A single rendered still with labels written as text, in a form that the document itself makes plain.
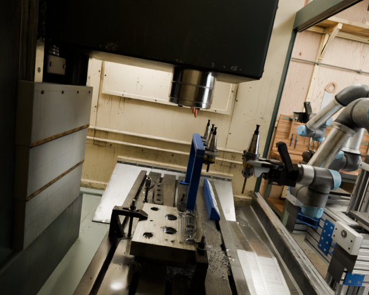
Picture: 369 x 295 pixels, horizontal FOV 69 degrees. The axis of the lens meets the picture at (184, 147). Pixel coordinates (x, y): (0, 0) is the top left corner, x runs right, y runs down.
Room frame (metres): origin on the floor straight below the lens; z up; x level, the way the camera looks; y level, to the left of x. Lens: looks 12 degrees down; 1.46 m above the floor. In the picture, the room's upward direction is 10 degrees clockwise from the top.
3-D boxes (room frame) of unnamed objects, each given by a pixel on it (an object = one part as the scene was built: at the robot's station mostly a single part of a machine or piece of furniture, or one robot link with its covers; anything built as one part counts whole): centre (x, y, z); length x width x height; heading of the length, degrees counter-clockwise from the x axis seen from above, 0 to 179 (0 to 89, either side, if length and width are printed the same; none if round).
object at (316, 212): (1.01, -0.53, 1.13); 0.11 x 0.08 x 0.11; 3
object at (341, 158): (1.65, -0.91, 1.20); 0.13 x 0.12 x 0.14; 111
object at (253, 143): (0.98, -0.25, 1.32); 0.04 x 0.04 x 0.07
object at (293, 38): (2.02, -0.61, 1.40); 0.04 x 0.04 x 1.20; 2
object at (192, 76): (0.97, 0.01, 1.47); 0.16 x 0.16 x 0.12
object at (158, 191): (1.23, 0.08, 0.93); 0.26 x 0.05 x 0.06; 7
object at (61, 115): (0.96, 0.45, 1.16); 0.48 x 0.05 x 0.51; 2
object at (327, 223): (1.39, -0.86, 0.81); 0.09 x 0.01 x 0.18; 7
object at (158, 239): (0.89, 0.00, 0.96); 0.29 x 0.23 x 0.05; 2
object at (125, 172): (1.62, 0.03, 0.75); 0.89 x 0.70 x 0.26; 92
